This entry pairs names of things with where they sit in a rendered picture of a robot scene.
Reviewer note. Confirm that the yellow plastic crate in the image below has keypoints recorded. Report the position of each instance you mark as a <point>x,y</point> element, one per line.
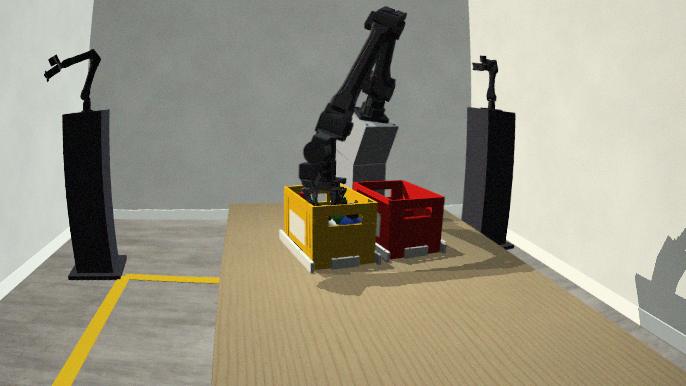
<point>308,227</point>

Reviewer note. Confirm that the red plastic crate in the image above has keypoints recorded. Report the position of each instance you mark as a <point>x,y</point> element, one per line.
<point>395,230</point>

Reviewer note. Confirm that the blue bottle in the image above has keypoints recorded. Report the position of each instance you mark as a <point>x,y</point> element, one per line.
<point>351,219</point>

